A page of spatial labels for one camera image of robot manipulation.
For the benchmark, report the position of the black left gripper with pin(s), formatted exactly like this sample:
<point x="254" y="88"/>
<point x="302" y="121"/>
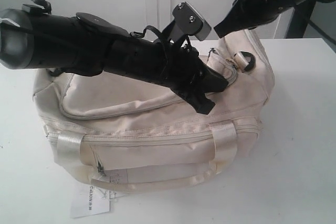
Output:
<point x="148" y="61"/>

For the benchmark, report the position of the cream fabric duffel bag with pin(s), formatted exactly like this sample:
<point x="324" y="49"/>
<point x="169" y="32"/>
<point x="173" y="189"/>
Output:
<point x="130" y="136"/>

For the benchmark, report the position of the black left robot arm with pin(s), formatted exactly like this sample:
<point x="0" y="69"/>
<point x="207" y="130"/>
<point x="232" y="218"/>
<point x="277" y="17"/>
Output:
<point x="34" y="38"/>

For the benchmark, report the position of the white paper hang tag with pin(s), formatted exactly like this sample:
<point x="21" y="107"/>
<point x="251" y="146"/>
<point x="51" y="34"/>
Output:
<point x="89" y="200"/>

